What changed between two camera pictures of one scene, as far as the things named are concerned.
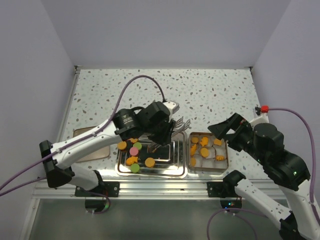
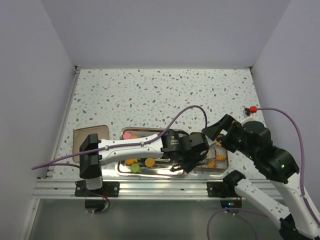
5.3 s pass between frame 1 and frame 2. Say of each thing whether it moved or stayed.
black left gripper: moved
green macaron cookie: stayed
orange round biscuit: stayed
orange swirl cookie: stayed
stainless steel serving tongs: moved
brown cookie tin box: stayed
